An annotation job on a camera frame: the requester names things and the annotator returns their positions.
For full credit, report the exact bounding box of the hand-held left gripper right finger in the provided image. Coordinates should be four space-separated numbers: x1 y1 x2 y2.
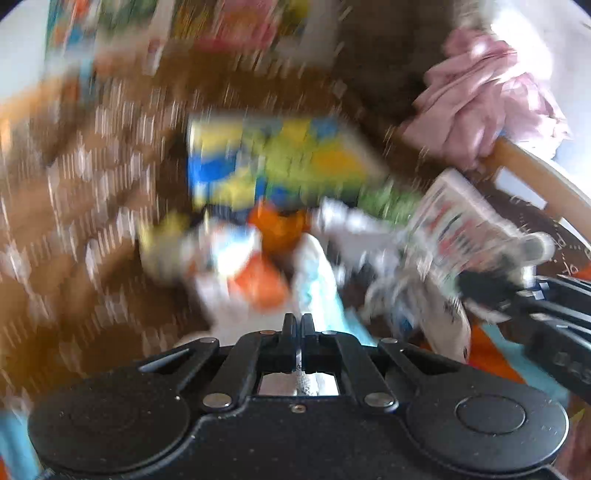
301 315 462 411

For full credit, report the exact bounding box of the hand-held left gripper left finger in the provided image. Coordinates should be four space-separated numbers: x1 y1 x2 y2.
139 315 297 412

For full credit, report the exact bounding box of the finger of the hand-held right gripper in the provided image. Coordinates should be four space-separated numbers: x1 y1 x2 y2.
461 272 541 324

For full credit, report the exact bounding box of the light blue white sock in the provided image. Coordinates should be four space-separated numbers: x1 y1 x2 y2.
293 234 370 344

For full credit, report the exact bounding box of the white orange printed packet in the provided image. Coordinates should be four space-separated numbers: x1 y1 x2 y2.
406 170 529 296

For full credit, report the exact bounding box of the orange white blue striped sock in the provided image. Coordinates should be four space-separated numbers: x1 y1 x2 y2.
194 222 291 324

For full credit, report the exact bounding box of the orange cloth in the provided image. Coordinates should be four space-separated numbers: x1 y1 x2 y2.
462 323 573 400

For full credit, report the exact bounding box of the light grey sock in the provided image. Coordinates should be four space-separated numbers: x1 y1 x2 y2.
365 272 472 361

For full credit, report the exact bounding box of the white knit sock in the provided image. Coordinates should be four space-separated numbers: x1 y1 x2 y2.
318 198 408 273

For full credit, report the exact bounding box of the bag of green pieces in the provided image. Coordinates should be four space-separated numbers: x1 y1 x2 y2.
358 182 423 220

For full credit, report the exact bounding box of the yellow sock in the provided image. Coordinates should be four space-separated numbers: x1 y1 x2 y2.
139 211 191 278

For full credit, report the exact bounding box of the pink cloth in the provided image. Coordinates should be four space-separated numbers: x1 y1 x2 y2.
401 27 573 172

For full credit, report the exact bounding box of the brown printed blanket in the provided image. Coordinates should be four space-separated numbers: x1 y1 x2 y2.
0 28 591 370

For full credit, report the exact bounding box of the wooden bed rail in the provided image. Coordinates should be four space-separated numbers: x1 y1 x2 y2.
482 138 591 222

